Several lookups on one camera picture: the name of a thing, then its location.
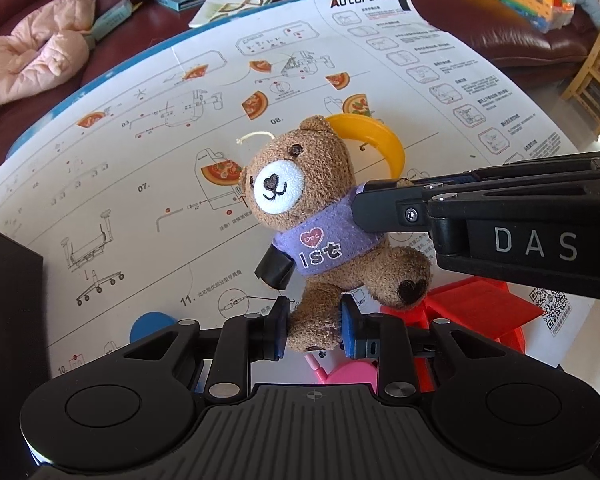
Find pizza stickers on sheet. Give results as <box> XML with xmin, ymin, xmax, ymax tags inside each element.
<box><xmin>75</xmin><ymin>62</ymin><xmax>371</xmax><ymax>188</ymax></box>

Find black cardboard box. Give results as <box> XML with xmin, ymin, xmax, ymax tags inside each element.
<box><xmin>0</xmin><ymin>220</ymin><xmax>51</xmax><ymax>480</ymax></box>

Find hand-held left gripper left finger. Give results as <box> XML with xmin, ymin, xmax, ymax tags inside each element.
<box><xmin>122</xmin><ymin>297</ymin><xmax>288</xmax><ymax>406</ymax></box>

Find pink plastic toy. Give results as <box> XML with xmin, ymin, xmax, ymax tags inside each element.
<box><xmin>305</xmin><ymin>352</ymin><xmax>381</xmax><ymax>388</ymax></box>

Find white booklet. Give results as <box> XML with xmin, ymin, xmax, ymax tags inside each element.
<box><xmin>189</xmin><ymin>0</ymin><xmax>280</xmax><ymax>28</ymax></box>

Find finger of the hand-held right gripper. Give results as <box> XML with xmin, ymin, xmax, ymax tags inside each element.
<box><xmin>255</xmin><ymin>247</ymin><xmax>295</xmax><ymax>289</ymax></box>
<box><xmin>352</xmin><ymin>150</ymin><xmax>600</xmax><ymax>233</ymax></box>

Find large printed instruction sheet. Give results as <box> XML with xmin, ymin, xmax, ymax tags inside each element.
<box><xmin>0</xmin><ymin>0</ymin><xmax>593</xmax><ymax>396</ymax></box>

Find small green box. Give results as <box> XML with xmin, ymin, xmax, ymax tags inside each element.
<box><xmin>82</xmin><ymin>0</ymin><xmax>133</xmax><ymax>51</ymax></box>

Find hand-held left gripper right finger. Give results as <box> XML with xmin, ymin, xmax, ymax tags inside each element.
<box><xmin>340</xmin><ymin>294</ymin><xmax>518</xmax><ymax>406</ymax></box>

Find pink padded jacket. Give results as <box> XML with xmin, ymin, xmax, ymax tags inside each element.
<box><xmin>0</xmin><ymin>0</ymin><xmax>97</xmax><ymax>106</ymax></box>

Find red plastic stand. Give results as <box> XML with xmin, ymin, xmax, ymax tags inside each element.
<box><xmin>375</xmin><ymin>277</ymin><xmax>546</xmax><ymax>391</ymax></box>

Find blue three-hole plastic bar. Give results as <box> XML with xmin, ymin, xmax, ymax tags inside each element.
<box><xmin>130</xmin><ymin>311</ymin><xmax>178</xmax><ymax>343</ymax></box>

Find yellow plastic ring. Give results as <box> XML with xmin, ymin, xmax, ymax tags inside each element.
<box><xmin>325</xmin><ymin>112</ymin><xmax>406</xmax><ymax>181</ymax></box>

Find brown teddy bear purple shirt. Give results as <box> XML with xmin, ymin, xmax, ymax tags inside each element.
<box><xmin>237</xmin><ymin>116</ymin><xmax>432</xmax><ymax>353</ymax></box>

